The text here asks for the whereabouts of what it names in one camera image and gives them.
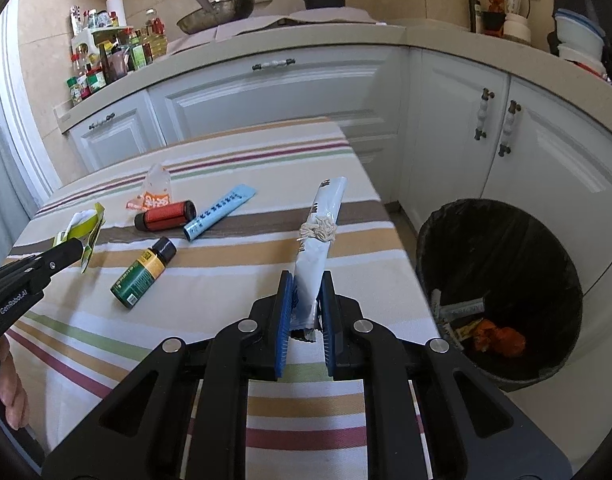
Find person's left hand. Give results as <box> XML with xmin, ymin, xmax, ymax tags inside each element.
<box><xmin>0</xmin><ymin>334</ymin><xmax>30</xmax><ymax>431</ymax></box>

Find paper towel roll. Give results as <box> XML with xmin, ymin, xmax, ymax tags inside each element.
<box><xmin>106</xmin><ymin>0</ymin><xmax>128</xmax><ymax>29</ymax></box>

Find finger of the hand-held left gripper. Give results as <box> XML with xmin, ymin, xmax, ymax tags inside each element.
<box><xmin>35</xmin><ymin>237</ymin><xmax>86</xmax><ymax>281</ymax></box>

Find green white wrapper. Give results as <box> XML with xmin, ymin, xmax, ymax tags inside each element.
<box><xmin>53</xmin><ymin>202</ymin><xmax>107</xmax><ymax>275</ymax></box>

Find metal wok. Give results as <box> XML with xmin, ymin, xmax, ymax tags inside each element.
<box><xmin>176</xmin><ymin>0</ymin><xmax>257</xmax><ymax>36</ymax></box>

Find clear wrapper with orange print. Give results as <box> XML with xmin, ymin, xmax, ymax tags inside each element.
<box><xmin>125</xmin><ymin>163</ymin><xmax>173</xmax><ymax>212</ymax></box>

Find grey curtain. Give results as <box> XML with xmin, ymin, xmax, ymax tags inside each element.
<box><xmin>0</xmin><ymin>80</ymin><xmax>34</xmax><ymax>271</ymax></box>

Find black pot with red decoration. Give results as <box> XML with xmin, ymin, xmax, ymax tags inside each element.
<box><xmin>480</xmin><ymin>0</ymin><xmax>507</xmax><ymax>37</ymax></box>

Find blue white tube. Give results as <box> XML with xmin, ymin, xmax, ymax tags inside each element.
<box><xmin>183</xmin><ymin>185</ymin><xmax>257</xmax><ymax>242</ymax></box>

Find white powder pouch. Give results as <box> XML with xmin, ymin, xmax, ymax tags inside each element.
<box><xmin>292</xmin><ymin>177</ymin><xmax>348</xmax><ymax>344</ymax></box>

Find stack of white bowls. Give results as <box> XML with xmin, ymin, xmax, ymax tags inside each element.
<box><xmin>554</xmin><ymin>8</ymin><xmax>607</xmax><ymax>75</ymax></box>

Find pale cloth on stove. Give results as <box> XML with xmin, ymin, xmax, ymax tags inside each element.
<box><xmin>166</xmin><ymin>5</ymin><xmax>387</xmax><ymax>56</ymax></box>

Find group of condiment bottles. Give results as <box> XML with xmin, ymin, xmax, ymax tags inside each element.
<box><xmin>66</xmin><ymin>5</ymin><xmax>169</xmax><ymax>107</ymax></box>

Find orange plastic bag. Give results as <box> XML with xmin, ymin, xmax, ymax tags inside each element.
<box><xmin>473</xmin><ymin>317</ymin><xmax>527</xmax><ymax>359</ymax></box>

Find white kitchen cabinets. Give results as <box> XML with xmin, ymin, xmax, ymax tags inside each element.
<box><xmin>66</xmin><ymin>42</ymin><xmax>612</xmax><ymax>311</ymax></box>

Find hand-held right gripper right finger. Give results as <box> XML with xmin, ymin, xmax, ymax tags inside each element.
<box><xmin>320</xmin><ymin>270</ymin><xmax>574</xmax><ymax>480</ymax></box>

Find striped tablecloth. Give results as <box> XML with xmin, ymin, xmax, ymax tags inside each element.
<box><xmin>3</xmin><ymin>116</ymin><xmax>419</xmax><ymax>480</ymax></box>

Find black trash bin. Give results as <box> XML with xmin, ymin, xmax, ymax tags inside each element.
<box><xmin>414</xmin><ymin>198</ymin><xmax>584</xmax><ymax>394</ymax></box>

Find green bottle with black cap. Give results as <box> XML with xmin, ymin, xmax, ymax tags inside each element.
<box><xmin>109</xmin><ymin>236</ymin><xmax>179</xmax><ymax>310</ymax></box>

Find white utensil holder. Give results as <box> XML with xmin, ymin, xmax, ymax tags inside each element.
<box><xmin>502</xmin><ymin>0</ymin><xmax>533</xmax><ymax>44</ymax></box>

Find beige kitchen countertop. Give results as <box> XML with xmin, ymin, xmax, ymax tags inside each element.
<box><xmin>53</xmin><ymin>20</ymin><xmax>612</xmax><ymax>161</ymax></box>

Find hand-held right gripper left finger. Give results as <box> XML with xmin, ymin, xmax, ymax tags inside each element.
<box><xmin>41</xmin><ymin>270</ymin><xmax>294</xmax><ymax>480</ymax></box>

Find yellow plastic wrapper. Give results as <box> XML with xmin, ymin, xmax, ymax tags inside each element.
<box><xmin>453</xmin><ymin>318</ymin><xmax>484</xmax><ymax>345</ymax></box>

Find dark bottle with red label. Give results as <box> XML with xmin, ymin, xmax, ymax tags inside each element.
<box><xmin>134</xmin><ymin>199</ymin><xmax>197</xmax><ymax>233</ymax></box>

